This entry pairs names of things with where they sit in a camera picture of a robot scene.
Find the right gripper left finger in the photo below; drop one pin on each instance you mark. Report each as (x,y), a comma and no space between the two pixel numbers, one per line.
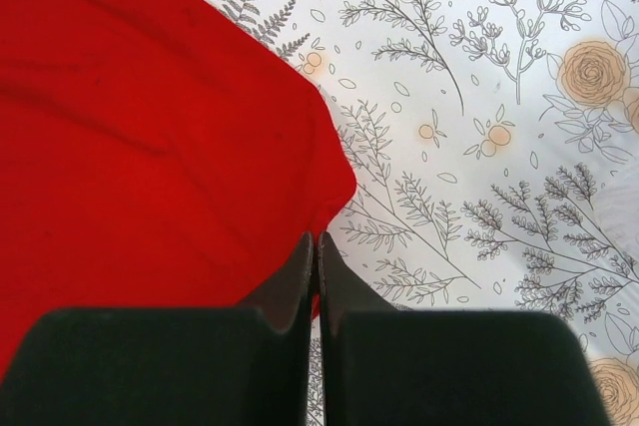
(242,365)

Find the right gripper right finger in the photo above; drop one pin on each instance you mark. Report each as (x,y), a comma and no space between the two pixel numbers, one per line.
(385,366)

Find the red t shirt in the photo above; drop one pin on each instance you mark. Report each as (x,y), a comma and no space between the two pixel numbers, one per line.
(152,155)

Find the floral patterned table mat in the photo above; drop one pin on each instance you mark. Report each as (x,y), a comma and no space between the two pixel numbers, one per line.
(495,145)

